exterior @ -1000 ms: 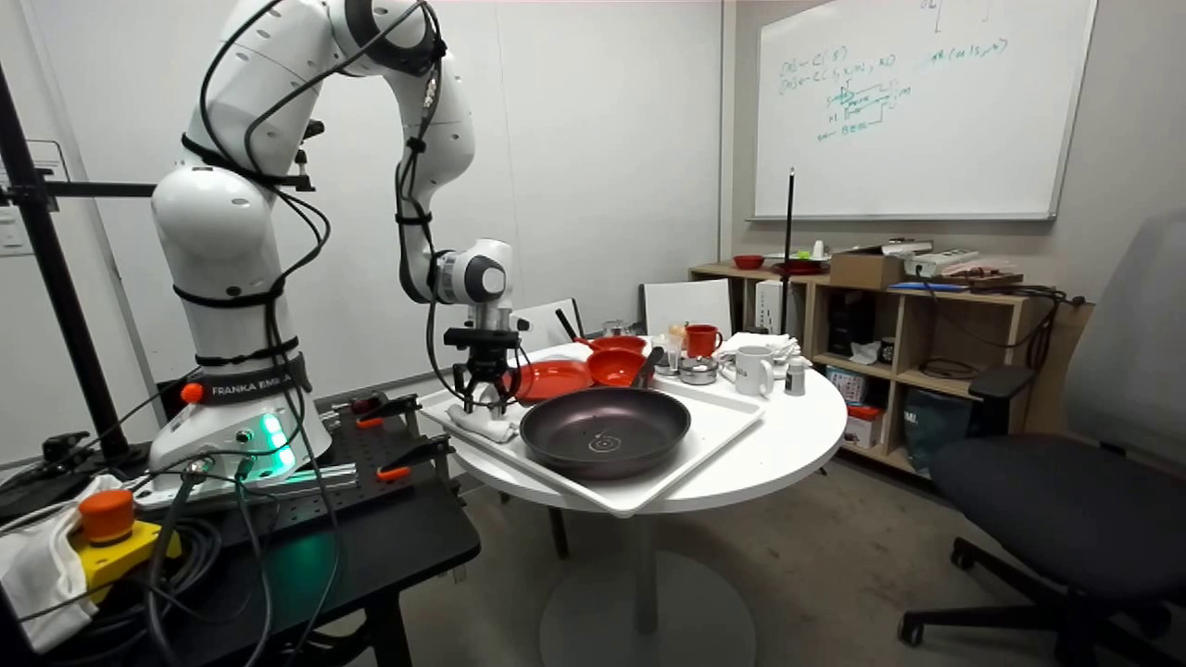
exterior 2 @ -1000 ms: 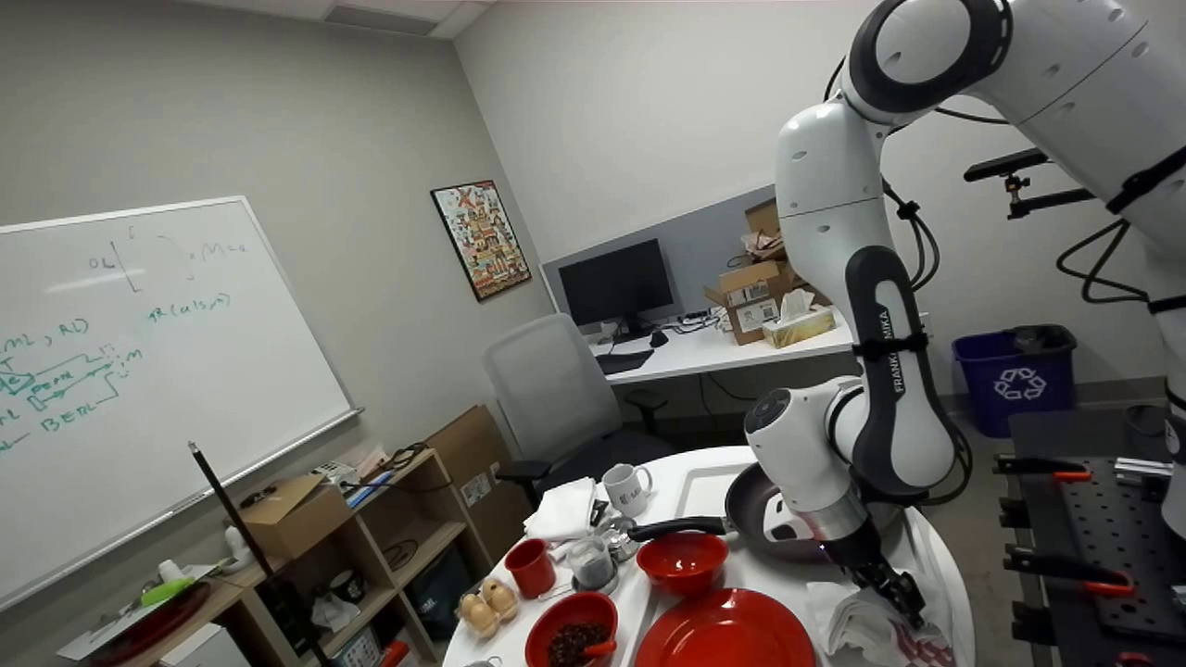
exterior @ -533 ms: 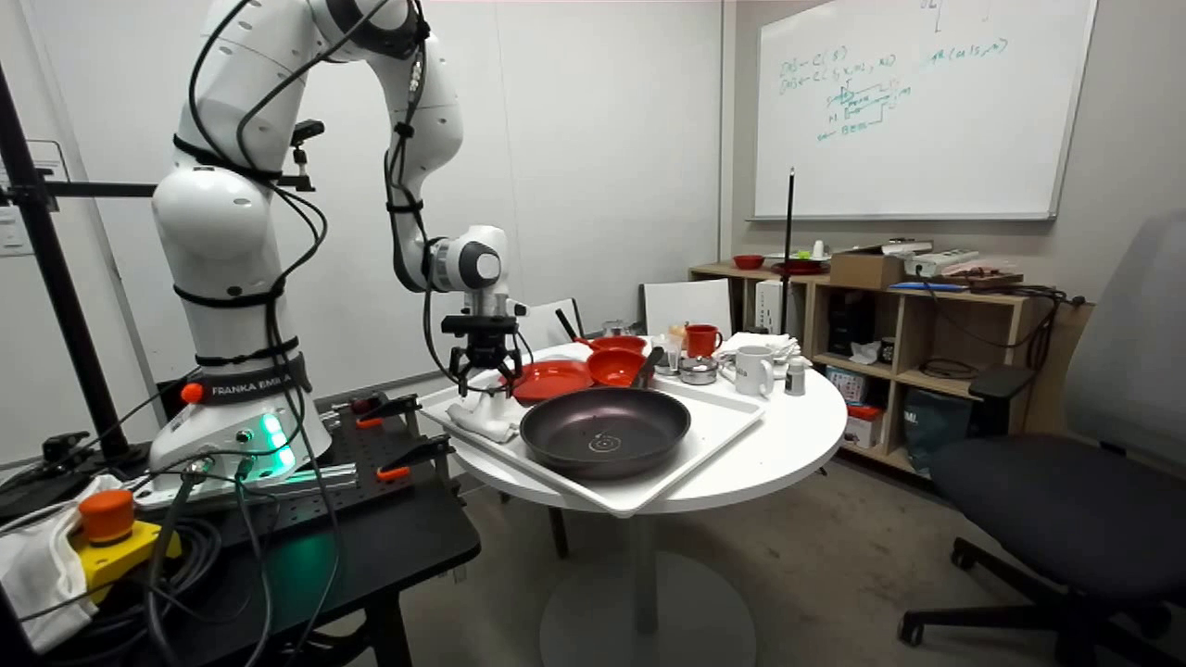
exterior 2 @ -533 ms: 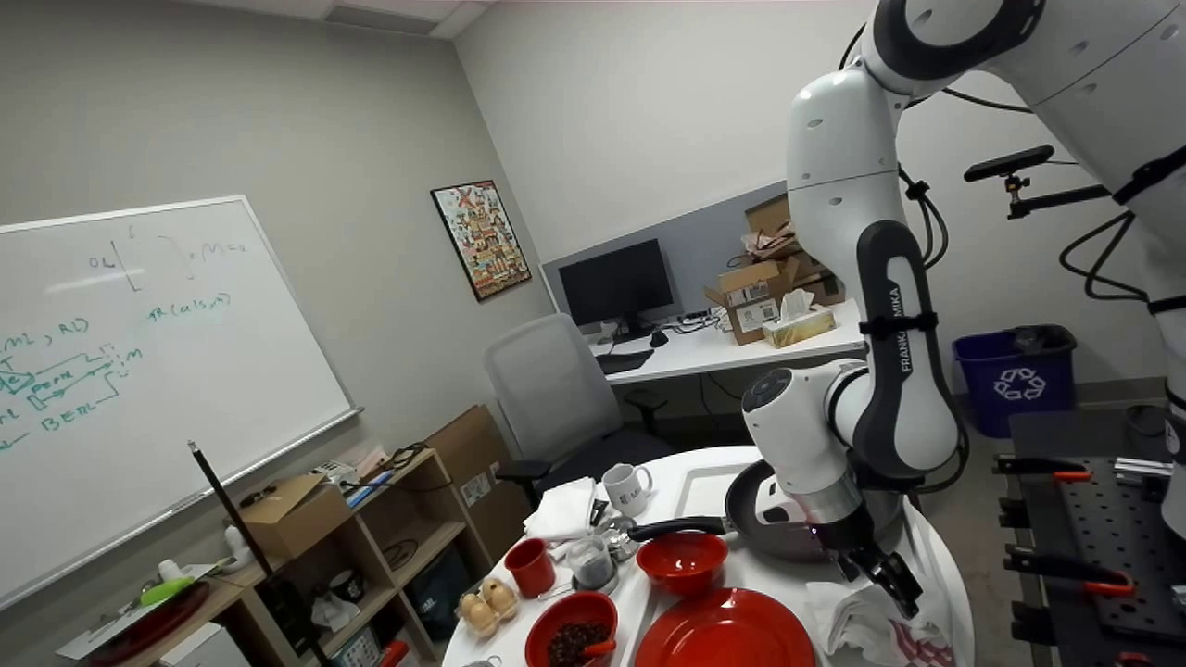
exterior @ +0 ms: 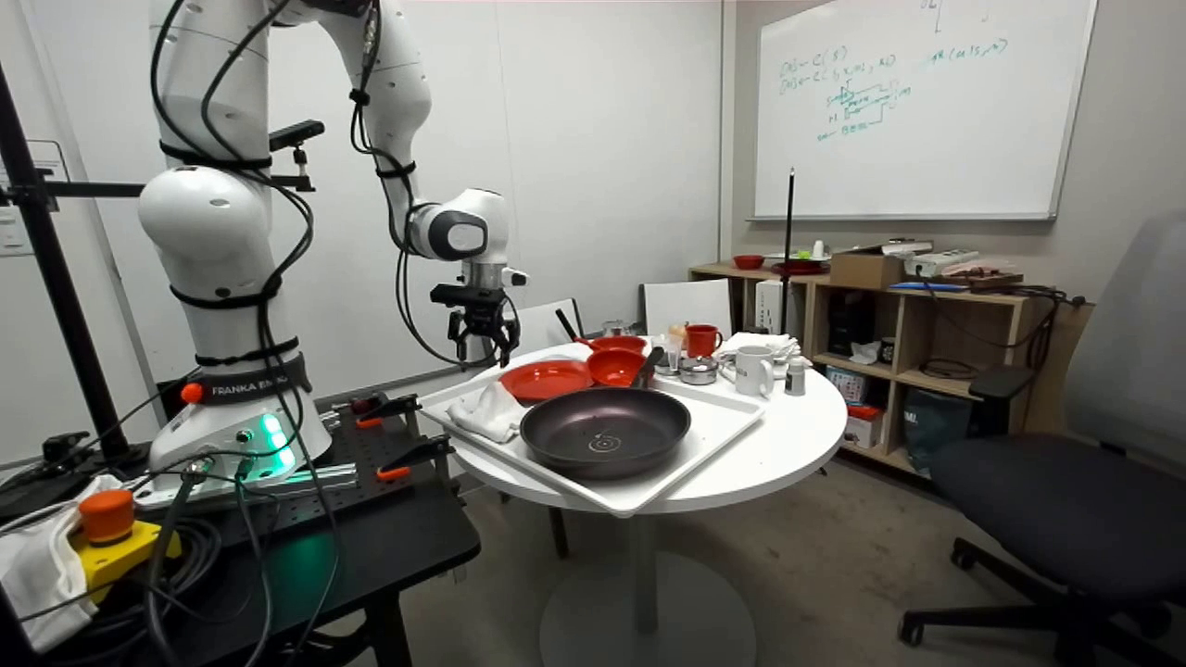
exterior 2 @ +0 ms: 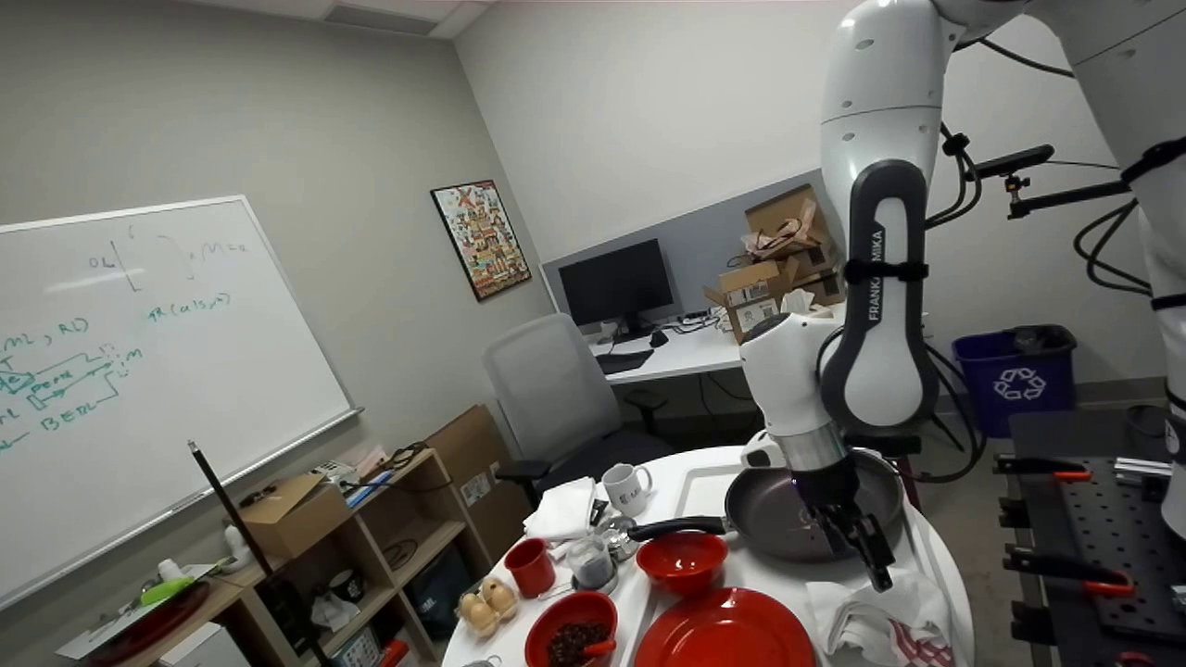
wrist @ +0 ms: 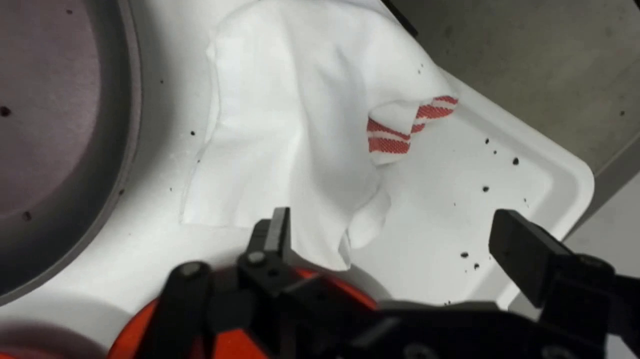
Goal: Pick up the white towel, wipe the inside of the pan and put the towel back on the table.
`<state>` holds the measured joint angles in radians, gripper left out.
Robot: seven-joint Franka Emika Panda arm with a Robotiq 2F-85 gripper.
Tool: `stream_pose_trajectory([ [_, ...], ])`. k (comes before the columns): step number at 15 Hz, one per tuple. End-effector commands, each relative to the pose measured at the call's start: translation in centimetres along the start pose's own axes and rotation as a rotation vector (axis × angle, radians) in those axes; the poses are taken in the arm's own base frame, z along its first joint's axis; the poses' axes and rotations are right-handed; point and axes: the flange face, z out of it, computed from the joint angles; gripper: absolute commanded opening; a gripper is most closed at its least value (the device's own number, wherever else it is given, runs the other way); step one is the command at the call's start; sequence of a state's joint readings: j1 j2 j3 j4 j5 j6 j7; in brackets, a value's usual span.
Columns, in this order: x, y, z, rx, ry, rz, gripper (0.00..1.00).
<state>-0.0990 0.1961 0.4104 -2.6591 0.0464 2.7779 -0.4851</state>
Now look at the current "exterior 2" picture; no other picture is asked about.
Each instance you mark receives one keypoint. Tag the black computer monitor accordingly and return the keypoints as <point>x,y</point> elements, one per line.
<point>615,282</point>

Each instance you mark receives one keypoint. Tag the empty red bowl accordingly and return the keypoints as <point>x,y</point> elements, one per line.
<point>683,564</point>

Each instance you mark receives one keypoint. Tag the grey back office chair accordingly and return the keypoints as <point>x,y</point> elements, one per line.
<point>548,383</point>

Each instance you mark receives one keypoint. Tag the white mug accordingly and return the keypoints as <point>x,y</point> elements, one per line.
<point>624,483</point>

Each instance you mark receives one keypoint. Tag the black perforated workbench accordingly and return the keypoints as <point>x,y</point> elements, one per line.
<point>1098,543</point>

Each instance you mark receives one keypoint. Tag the round white table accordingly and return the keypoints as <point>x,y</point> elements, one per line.
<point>960,607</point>

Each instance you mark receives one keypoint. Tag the brown egg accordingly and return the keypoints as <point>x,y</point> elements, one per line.
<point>502,599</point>
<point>473,613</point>

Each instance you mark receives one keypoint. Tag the red plate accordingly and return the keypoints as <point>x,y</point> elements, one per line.
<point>724,634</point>

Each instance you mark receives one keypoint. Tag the flat cardboard box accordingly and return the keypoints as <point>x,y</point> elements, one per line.
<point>752,278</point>

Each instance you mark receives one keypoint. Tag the whiteboard with green writing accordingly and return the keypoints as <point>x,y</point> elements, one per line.
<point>159,371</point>

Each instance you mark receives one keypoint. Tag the open cardboard box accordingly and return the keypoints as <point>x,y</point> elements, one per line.
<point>784,223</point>

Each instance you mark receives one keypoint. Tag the framed colourful poster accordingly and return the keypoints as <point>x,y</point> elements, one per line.
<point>482,239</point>

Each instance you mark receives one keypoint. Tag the black frying pan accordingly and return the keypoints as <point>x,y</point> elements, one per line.
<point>771,513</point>

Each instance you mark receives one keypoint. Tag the black camera on stand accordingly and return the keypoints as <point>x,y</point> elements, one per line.
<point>1004,160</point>

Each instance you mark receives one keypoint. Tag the white napkin stack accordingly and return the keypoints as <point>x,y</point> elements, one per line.
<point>560,507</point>

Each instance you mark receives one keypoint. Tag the picture frame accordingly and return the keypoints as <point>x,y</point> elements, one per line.
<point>751,320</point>

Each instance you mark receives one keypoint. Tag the white towel with red print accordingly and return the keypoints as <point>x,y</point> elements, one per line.
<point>884,630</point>

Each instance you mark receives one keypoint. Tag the thin black pole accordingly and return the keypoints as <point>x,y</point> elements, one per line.
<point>241,543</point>

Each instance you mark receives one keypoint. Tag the red mug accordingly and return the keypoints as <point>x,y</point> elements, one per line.
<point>530,573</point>

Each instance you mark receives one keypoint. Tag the glass shaker with metal lid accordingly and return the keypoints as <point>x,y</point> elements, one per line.
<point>621,543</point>
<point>595,564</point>

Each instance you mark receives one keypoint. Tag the red bowl with beans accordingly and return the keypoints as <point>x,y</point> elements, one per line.
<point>569,634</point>

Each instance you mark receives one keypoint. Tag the white office desk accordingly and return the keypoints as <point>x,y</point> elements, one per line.
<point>679,359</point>

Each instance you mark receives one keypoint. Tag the small cardboard box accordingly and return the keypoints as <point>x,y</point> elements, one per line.
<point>290,520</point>

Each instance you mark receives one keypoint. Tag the black keyboard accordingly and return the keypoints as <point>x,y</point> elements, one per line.
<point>624,360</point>

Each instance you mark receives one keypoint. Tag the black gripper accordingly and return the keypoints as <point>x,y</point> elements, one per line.
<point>835,492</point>

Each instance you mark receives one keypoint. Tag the wooden shelf unit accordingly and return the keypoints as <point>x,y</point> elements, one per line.
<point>409,520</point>

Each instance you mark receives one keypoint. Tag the red dish on shelf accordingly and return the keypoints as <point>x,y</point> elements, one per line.
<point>153,625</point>

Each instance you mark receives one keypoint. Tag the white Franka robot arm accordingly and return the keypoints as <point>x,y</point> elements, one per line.
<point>884,97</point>

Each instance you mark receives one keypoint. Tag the blue recycling bin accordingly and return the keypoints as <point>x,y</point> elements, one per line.
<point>1013,376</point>

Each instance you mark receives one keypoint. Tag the white tray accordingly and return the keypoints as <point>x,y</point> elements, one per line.
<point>928,543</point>

